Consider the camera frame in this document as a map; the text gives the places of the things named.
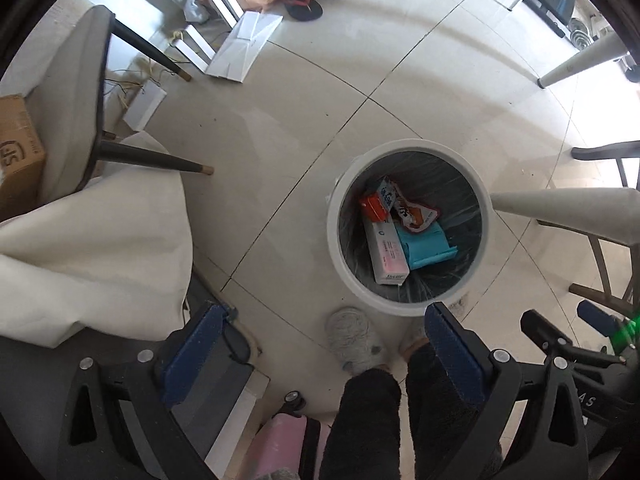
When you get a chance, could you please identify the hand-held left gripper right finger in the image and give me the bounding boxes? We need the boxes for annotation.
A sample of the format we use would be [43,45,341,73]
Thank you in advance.
[424,301,591,480]

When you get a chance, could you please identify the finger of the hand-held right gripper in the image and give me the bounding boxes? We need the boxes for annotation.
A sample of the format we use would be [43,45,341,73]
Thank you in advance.
[520,309,576,361]
[576,299,617,337]

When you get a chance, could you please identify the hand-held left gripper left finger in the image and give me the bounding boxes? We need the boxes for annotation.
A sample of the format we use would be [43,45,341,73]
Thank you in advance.
[57,302,237,480]

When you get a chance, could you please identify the white round trash bin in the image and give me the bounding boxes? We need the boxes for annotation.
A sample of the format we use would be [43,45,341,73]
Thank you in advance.
[326,138,496,317]

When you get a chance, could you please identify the grey white flat box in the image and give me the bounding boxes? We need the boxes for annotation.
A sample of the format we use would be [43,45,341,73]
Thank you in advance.
[172,360,271,478]

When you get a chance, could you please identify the grey fuzzy slipper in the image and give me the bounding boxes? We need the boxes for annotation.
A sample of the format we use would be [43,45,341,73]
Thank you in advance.
[325,307,388,373]

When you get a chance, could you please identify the teal packet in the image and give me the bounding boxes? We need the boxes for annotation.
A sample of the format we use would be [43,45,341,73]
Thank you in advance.
[395,222,458,270]

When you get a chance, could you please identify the dark fleece pants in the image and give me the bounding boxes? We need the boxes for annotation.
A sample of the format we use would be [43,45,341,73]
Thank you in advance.
[320,342,501,480]

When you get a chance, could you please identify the pink white long box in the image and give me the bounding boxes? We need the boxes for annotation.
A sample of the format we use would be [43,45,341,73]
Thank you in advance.
[362,210,411,286]

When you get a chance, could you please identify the white cloth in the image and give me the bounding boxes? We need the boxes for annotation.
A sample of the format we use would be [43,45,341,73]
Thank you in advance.
[0,130,195,348]

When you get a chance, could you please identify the pink suitcase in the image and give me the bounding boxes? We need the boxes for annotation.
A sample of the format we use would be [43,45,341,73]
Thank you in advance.
[252,390,321,480]

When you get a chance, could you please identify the red white snack packet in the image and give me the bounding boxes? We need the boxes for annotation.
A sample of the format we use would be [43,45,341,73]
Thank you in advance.
[392,182,443,231]

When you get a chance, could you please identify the dark wooden chair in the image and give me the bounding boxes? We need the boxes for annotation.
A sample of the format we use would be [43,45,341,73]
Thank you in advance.
[569,141,640,311]

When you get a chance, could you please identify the small orange box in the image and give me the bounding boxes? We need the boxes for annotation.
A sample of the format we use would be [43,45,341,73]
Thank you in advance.
[359,194,388,221]

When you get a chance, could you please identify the blue white carton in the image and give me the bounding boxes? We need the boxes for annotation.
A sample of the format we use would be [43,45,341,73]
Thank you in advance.
[376,176,398,221]

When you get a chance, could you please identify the brown cardboard box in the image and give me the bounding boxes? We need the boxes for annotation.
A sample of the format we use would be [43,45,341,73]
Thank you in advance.
[0,94,47,221]

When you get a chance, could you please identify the grey chair with black legs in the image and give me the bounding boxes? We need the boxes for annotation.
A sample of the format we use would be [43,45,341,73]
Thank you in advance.
[0,5,215,196]

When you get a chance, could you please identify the metal weight plates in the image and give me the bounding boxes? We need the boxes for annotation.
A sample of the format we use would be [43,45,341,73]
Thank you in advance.
[570,17,608,51]

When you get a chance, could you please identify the white flat cardboard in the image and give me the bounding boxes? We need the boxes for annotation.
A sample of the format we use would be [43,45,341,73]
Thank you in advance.
[206,10,284,83]

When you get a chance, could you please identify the light blue cloth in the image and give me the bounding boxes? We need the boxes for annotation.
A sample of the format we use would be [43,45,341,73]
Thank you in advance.
[182,0,211,23]

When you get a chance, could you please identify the black red flip-flop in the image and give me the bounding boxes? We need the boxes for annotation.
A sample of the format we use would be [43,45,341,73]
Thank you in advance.
[277,0,323,22]

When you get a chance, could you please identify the thin yellow wires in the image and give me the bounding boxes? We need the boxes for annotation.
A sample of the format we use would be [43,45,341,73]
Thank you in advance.
[107,30,191,106]

